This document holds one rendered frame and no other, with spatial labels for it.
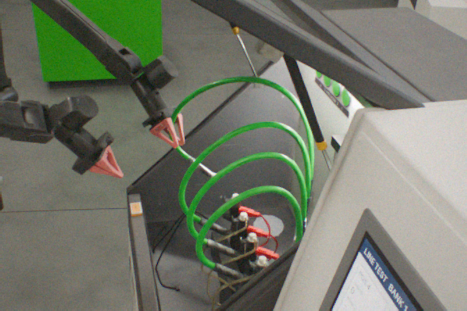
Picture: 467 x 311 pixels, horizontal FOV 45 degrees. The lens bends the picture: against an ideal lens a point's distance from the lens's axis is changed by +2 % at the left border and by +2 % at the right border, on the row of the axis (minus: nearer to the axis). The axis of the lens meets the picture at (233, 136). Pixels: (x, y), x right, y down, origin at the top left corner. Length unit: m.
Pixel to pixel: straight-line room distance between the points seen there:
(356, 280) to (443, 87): 0.50
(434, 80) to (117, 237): 2.18
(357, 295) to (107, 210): 2.49
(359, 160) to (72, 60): 3.87
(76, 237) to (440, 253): 2.53
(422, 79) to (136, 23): 3.50
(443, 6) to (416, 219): 3.17
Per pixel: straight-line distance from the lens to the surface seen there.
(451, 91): 1.22
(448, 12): 3.93
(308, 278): 1.06
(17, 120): 1.22
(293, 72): 0.91
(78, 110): 1.22
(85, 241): 3.09
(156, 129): 1.45
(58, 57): 4.64
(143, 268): 1.49
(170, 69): 1.44
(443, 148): 0.89
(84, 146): 1.29
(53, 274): 2.94
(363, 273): 0.90
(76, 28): 1.50
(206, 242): 1.28
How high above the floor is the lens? 1.96
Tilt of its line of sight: 29 degrees down
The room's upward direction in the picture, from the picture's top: 3 degrees clockwise
